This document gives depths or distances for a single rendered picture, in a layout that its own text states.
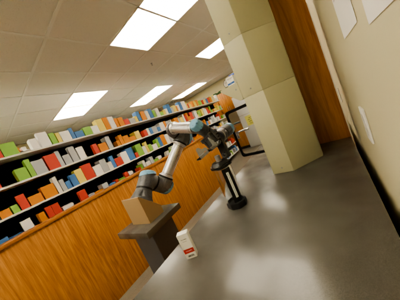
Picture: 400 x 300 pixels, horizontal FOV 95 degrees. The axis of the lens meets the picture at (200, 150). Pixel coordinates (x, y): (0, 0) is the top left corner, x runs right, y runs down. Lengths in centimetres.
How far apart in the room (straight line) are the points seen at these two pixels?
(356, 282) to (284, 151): 69
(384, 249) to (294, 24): 119
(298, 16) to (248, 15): 37
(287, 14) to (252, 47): 41
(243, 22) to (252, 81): 29
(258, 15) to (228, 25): 16
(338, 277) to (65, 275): 225
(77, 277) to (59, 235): 45
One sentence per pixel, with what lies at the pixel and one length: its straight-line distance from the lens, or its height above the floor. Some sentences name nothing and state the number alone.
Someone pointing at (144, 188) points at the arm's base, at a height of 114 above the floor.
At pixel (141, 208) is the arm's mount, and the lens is 125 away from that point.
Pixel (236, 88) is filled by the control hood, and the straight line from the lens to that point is 110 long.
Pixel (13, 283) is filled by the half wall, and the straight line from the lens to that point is 237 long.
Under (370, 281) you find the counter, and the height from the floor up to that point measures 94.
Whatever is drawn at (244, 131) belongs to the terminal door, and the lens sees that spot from 149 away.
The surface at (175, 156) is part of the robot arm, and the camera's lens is 143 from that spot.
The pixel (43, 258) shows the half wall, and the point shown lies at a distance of 238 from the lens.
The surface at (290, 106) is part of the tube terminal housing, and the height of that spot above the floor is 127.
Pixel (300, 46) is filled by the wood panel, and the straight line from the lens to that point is 141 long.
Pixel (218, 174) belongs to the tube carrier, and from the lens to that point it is 87.
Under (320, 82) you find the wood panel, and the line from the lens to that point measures 140.
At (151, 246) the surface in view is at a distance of 136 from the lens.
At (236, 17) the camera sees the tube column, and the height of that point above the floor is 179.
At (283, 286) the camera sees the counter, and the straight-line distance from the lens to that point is 58.
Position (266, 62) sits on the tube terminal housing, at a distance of 111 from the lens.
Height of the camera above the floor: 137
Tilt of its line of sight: 7 degrees down
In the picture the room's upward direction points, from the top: 24 degrees counter-clockwise
